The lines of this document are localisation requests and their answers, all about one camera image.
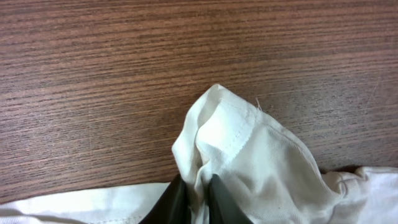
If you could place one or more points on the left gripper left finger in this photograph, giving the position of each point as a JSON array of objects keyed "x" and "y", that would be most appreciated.
[{"x": 172, "y": 206}]

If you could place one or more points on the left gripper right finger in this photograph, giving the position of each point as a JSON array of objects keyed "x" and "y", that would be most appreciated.
[{"x": 222, "y": 207}]

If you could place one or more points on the white Puma t-shirt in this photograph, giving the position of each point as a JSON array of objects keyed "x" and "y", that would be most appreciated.
[{"x": 270, "y": 173}]

